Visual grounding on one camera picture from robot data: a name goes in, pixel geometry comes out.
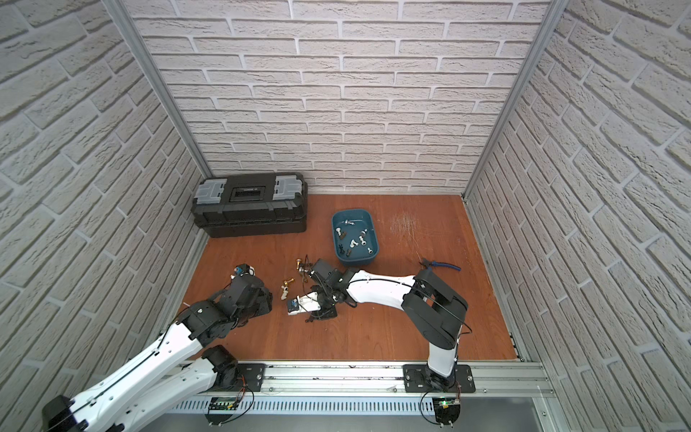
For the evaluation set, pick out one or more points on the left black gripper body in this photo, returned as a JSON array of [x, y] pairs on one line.
[[260, 301]]

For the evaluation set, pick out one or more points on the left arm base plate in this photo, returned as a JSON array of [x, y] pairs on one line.
[[243, 377]]

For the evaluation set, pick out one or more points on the right controller board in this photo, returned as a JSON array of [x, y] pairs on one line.
[[447, 411]]

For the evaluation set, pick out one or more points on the aluminium front rail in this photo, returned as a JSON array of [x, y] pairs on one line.
[[385, 379]]

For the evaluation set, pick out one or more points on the black toolbox grey latches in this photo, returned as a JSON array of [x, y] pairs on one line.
[[251, 205]]

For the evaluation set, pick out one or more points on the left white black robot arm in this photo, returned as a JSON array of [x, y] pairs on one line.
[[182, 362]]

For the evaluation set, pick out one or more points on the left controller board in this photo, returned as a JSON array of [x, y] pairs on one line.
[[223, 410]]

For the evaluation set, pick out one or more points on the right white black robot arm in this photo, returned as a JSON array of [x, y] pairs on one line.
[[436, 310]]

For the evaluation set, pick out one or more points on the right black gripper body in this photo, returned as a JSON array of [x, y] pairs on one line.
[[327, 304]]

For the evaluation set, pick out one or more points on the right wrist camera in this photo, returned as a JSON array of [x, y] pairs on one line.
[[304, 304]]

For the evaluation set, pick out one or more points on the blue handled pliers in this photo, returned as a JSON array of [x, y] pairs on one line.
[[436, 264]]

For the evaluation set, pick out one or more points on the teal plastic storage bin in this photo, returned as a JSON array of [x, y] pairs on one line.
[[364, 221]]

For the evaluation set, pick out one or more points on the controller board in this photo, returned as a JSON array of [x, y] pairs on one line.
[[447, 411], [223, 410]]

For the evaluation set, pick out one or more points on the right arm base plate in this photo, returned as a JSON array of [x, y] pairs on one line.
[[421, 379]]

